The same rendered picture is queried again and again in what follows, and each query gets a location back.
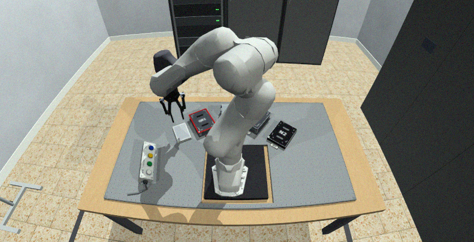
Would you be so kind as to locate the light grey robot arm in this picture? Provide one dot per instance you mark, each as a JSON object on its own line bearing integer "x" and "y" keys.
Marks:
{"x": 238, "y": 66}

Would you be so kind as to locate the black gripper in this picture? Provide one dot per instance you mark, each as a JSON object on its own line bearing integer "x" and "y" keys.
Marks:
{"x": 173, "y": 97}

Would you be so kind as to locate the white operator button panel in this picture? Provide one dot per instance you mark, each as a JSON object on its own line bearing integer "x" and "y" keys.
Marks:
{"x": 148, "y": 163}

